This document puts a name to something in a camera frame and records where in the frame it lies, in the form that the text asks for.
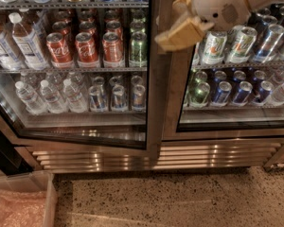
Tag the red cola can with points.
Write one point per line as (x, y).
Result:
(87, 51)
(61, 55)

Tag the front left red cola can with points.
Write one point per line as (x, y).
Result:
(61, 55)

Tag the green can lower shelf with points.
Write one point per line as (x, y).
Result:
(199, 93)

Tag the left edge tea bottle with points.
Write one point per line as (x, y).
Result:
(10, 55)

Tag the steel fridge bottom grille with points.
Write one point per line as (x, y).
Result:
(238, 152)

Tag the water bottle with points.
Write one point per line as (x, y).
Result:
(34, 103)
(74, 96)
(53, 98)

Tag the left blue can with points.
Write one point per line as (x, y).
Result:
(221, 95)

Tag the middle blue can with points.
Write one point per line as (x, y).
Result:
(243, 90)

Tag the right energy drink can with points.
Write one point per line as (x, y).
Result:
(138, 97)

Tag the silver blue tall can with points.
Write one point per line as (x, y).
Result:
(265, 50)

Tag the glass fridge door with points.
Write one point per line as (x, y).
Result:
(184, 122)
(132, 131)

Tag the tea bottle white cap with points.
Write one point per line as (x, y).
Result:
(28, 42)

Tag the clear plastic storage bin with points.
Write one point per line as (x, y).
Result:
(28, 200)

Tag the middle energy drink can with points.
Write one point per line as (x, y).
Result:
(118, 99)

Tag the water bottle right fridge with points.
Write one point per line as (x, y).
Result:
(277, 96)

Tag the left energy drink can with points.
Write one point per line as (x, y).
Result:
(96, 99)

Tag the right water bottle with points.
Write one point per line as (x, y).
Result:
(74, 96)

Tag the energy drink can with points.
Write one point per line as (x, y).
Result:
(96, 99)
(138, 97)
(118, 99)

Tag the middle water bottle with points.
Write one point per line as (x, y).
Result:
(53, 98)

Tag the front middle red cola can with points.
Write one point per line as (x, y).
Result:
(87, 51)

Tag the left water bottle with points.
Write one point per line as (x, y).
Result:
(34, 103)

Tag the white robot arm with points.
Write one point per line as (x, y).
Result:
(255, 5)

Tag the right blue red can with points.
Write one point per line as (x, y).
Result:
(262, 92)

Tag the left white green soda can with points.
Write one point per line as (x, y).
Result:
(214, 46)

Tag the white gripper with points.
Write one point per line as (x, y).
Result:
(218, 8)

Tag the white green soda can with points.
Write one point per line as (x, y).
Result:
(214, 46)
(241, 46)

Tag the right white green soda can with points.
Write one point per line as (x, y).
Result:
(241, 46)

